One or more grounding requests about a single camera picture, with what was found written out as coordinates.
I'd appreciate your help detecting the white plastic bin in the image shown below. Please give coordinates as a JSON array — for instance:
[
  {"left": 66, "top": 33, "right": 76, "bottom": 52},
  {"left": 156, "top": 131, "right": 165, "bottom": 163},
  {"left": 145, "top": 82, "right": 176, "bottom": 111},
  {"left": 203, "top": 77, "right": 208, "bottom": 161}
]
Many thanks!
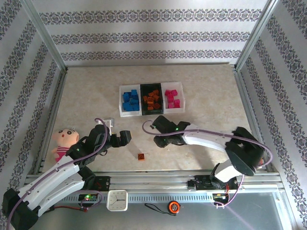
[
  {"left": 161, "top": 81, "right": 187, "bottom": 114},
  {"left": 119, "top": 84, "right": 144, "bottom": 118}
]

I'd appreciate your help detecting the black plastic bin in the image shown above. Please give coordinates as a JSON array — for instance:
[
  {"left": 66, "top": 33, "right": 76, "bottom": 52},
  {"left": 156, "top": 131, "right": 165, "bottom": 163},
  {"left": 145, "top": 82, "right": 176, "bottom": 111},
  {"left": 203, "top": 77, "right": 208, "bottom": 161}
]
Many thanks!
[{"left": 140, "top": 82, "right": 166, "bottom": 116}]

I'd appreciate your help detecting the plush doll pink dress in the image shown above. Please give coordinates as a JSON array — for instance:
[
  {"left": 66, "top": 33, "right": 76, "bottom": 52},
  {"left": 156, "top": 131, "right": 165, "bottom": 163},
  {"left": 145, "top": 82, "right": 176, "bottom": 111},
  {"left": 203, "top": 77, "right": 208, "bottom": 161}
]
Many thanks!
[{"left": 51, "top": 128, "right": 80, "bottom": 163}]

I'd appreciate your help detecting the white square analog clock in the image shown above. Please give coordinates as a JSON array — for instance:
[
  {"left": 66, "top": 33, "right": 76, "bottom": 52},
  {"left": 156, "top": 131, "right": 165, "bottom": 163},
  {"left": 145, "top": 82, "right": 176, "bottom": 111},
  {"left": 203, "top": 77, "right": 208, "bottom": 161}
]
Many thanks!
[{"left": 106, "top": 189, "right": 129, "bottom": 212}]

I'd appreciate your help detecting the orange black tape measure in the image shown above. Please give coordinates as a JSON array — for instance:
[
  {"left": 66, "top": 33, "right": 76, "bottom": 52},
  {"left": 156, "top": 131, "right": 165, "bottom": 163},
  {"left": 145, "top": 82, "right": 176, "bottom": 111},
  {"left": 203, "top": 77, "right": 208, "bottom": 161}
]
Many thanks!
[{"left": 144, "top": 200, "right": 181, "bottom": 217}]

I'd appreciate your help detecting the grey metal panel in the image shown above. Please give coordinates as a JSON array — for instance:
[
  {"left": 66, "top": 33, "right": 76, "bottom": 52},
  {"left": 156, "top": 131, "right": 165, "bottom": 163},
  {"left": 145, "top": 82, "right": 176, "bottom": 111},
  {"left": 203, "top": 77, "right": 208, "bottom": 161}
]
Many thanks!
[{"left": 23, "top": 191, "right": 292, "bottom": 230}]

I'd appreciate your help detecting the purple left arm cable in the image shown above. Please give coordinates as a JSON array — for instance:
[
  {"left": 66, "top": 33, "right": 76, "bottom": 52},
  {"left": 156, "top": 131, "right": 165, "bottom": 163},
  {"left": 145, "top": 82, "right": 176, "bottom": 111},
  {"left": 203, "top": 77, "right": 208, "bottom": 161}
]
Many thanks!
[{"left": 5, "top": 117, "right": 108, "bottom": 230}]

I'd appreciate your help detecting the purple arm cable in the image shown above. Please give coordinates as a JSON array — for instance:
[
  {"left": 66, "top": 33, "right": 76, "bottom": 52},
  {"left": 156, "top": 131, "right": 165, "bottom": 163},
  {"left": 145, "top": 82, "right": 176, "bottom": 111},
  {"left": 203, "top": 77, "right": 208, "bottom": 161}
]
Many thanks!
[
  {"left": 5, "top": 117, "right": 108, "bottom": 230},
  {"left": 142, "top": 120, "right": 274, "bottom": 209}
]

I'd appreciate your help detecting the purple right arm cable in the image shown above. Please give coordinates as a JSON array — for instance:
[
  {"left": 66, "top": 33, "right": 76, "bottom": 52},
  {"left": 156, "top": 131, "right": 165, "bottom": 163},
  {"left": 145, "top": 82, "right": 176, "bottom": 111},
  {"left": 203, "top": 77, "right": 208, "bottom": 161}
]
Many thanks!
[{"left": 142, "top": 120, "right": 274, "bottom": 209}]

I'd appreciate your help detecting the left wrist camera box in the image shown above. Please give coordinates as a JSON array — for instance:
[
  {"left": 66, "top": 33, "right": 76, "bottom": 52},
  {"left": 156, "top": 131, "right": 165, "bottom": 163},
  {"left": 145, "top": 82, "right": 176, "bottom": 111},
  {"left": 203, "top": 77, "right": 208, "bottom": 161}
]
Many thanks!
[{"left": 104, "top": 116, "right": 116, "bottom": 135}]

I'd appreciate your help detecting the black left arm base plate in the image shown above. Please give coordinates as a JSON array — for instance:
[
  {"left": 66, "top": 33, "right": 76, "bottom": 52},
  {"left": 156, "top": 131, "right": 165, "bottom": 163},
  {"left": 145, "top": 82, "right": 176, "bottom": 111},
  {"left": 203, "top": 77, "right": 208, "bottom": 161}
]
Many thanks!
[{"left": 92, "top": 175, "right": 111, "bottom": 192}]

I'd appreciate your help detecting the aluminium side rail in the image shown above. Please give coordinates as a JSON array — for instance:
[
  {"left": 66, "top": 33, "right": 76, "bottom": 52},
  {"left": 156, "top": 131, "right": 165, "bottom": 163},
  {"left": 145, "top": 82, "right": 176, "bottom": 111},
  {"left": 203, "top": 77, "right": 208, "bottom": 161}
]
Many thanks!
[
  {"left": 232, "top": 64, "right": 283, "bottom": 175},
  {"left": 30, "top": 67, "right": 70, "bottom": 175}
]

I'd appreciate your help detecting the aluminium mounting rail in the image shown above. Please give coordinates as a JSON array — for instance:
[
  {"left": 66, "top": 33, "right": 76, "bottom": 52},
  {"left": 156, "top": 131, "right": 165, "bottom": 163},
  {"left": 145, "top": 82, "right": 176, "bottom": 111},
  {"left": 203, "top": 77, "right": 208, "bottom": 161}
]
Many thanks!
[{"left": 23, "top": 170, "right": 285, "bottom": 192}]

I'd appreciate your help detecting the aluminium back rail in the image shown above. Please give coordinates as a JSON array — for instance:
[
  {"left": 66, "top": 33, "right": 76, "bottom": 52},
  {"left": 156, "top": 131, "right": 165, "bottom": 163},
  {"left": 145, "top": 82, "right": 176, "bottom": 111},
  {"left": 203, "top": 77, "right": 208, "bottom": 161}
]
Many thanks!
[{"left": 66, "top": 61, "right": 237, "bottom": 68}]

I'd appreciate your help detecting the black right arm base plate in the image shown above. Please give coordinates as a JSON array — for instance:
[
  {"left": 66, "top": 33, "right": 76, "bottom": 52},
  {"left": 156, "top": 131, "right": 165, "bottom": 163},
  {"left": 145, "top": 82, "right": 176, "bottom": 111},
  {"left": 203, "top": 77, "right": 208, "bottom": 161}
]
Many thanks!
[{"left": 194, "top": 174, "right": 238, "bottom": 191}]

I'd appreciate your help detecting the red power wire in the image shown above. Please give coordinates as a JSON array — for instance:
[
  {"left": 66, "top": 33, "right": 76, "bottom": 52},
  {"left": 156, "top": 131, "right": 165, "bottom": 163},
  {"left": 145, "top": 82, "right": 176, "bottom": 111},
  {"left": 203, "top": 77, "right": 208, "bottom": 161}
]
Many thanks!
[{"left": 53, "top": 205, "right": 90, "bottom": 213}]

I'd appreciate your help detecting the grey slotted cable duct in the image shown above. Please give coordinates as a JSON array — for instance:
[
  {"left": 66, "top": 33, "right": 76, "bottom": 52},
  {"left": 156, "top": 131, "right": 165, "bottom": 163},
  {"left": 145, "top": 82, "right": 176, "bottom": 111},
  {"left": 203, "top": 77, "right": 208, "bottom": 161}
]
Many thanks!
[{"left": 54, "top": 193, "right": 216, "bottom": 204}]

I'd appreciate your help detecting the aluminium frame post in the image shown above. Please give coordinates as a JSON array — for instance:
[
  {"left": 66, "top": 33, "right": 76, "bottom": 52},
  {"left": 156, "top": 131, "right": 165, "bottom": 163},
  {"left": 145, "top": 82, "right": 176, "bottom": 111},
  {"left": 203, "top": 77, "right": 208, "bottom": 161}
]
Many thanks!
[
  {"left": 234, "top": 0, "right": 281, "bottom": 72},
  {"left": 20, "top": 0, "right": 69, "bottom": 72}
]

